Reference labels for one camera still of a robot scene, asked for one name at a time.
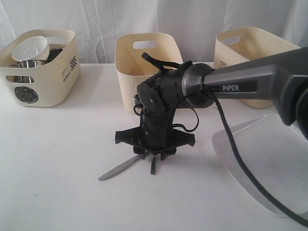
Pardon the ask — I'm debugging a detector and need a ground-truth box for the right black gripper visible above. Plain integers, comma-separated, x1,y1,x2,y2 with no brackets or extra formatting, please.
115,108,194,161

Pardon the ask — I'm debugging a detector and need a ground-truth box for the steel fork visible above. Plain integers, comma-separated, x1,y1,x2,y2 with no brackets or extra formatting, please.
151,155,156,175

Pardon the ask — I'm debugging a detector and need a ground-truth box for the steel table knife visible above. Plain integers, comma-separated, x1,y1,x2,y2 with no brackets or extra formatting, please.
98,154,140,181

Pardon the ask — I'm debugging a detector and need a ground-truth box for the cream bin with triangle mark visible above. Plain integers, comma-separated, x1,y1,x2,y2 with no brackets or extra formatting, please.
115,32,183,114

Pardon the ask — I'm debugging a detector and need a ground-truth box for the steel mug with handle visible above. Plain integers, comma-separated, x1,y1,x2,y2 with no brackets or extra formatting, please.
8,60,48,68

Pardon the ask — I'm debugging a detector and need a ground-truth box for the white ceramic bowl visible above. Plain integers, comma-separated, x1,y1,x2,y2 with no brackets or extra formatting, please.
11,36,50,62

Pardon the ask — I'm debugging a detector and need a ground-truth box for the stainless steel bowl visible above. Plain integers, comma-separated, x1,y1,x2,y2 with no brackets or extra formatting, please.
6,75,34,84

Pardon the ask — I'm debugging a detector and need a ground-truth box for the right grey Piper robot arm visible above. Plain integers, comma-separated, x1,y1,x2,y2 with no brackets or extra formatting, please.
115,48,308,159

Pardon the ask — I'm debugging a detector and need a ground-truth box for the cream bin with circle mark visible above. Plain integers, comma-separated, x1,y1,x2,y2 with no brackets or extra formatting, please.
0,29,80,107

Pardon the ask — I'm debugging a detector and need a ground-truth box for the white square plate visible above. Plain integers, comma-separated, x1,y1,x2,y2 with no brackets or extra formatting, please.
211,113,308,218

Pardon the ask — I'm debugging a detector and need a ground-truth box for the cream bin with square mark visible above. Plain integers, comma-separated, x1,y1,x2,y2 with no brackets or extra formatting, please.
214,26,303,109

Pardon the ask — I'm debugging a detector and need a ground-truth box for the white backdrop curtain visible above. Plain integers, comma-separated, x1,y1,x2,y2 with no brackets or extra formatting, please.
0,0,308,63

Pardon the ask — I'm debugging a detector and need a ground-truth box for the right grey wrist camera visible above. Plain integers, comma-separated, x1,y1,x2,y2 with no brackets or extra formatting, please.
133,94,143,108

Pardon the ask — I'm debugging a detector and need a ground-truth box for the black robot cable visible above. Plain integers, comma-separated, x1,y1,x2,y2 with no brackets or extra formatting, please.
133,52,308,219

